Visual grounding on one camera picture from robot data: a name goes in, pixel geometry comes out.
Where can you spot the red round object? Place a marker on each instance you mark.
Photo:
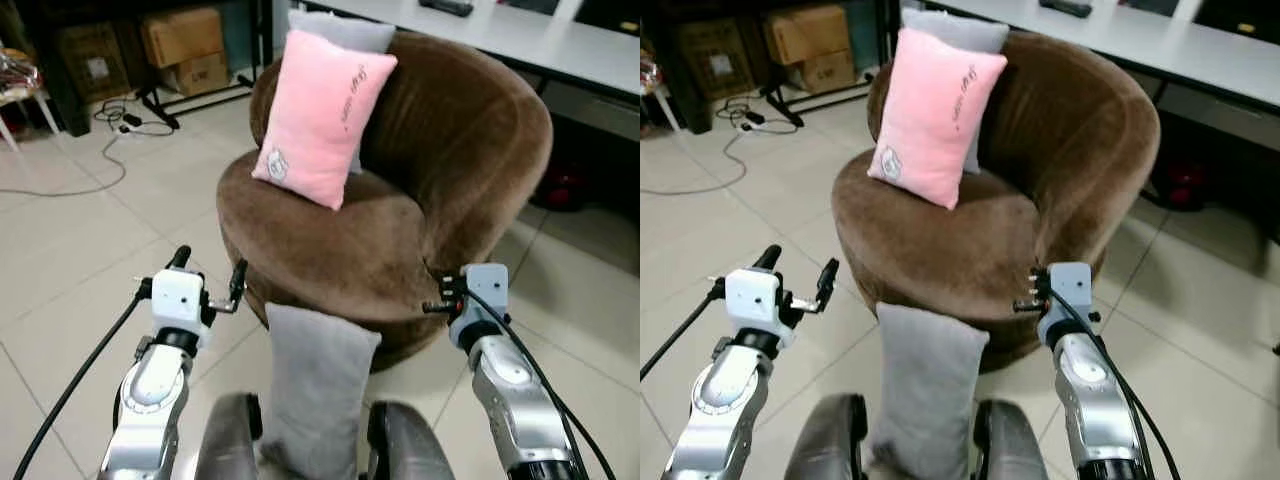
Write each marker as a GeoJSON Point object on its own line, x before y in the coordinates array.
{"type": "Point", "coordinates": [1177, 187]}
{"type": "Point", "coordinates": [563, 187]}

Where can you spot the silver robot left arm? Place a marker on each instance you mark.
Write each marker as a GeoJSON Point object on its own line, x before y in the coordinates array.
{"type": "Point", "coordinates": [730, 400]}
{"type": "Point", "coordinates": [150, 400]}

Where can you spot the black metal stand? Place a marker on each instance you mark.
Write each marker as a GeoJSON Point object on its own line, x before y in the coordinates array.
{"type": "Point", "coordinates": [160, 108]}
{"type": "Point", "coordinates": [783, 105]}

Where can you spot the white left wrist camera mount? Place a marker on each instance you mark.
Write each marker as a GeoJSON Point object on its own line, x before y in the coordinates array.
{"type": "Point", "coordinates": [178, 298]}
{"type": "Point", "coordinates": [752, 298]}

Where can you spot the dark cardboard box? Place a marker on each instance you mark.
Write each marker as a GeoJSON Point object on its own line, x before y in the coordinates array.
{"type": "Point", "coordinates": [95, 65]}
{"type": "Point", "coordinates": [712, 60]}

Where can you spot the brown round sofa chair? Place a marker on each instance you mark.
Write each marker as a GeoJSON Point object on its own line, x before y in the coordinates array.
{"type": "Point", "coordinates": [460, 140]}
{"type": "Point", "coordinates": [1070, 140]}

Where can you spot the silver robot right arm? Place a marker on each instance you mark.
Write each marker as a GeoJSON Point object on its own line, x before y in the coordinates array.
{"type": "Point", "coordinates": [510, 400]}
{"type": "Point", "coordinates": [1090, 400]}

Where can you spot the large cardboard box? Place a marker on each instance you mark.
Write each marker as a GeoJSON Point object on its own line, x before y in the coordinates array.
{"type": "Point", "coordinates": [805, 32]}
{"type": "Point", "coordinates": [182, 35]}

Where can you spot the grey robot right leg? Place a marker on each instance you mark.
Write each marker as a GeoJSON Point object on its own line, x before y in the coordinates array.
{"type": "Point", "coordinates": [405, 445]}
{"type": "Point", "coordinates": [1010, 445]}

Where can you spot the light grey pillow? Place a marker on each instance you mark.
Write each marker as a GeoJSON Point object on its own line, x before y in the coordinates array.
{"type": "Point", "coordinates": [345, 30]}
{"type": "Point", "coordinates": [955, 30]}

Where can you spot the small cardboard box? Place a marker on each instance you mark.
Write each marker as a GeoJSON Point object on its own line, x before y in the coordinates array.
{"type": "Point", "coordinates": [200, 75]}
{"type": "Point", "coordinates": [825, 72]}

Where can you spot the pink plush pillow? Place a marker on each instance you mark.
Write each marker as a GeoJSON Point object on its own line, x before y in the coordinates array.
{"type": "Point", "coordinates": [935, 110]}
{"type": "Point", "coordinates": [320, 110]}

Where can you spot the white long table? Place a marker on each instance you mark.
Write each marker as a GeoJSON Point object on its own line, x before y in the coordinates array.
{"type": "Point", "coordinates": [560, 50]}
{"type": "Point", "coordinates": [1190, 55]}

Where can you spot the black flat device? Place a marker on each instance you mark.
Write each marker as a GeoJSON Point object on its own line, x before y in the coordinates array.
{"type": "Point", "coordinates": [1065, 8]}
{"type": "Point", "coordinates": [446, 7]}

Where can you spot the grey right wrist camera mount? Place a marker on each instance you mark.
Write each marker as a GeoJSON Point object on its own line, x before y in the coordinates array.
{"type": "Point", "coordinates": [487, 290]}
{"type": "Point", "coordinates": [1070, 290]}

